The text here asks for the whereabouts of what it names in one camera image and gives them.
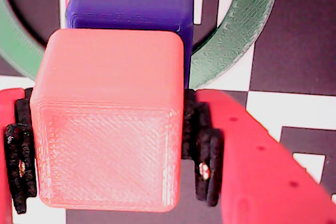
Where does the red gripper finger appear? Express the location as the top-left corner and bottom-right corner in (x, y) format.
(182, 89), (336, 224)
(0, 87), (37, 224)

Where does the orange cube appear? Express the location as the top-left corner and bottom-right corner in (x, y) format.
(30, 28), (184, 213)

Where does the checkered marker board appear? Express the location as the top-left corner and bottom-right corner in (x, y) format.
(0, 0), (336, 224)

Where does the green ring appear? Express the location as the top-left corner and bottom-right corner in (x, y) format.
(0, 0), (280, 90)

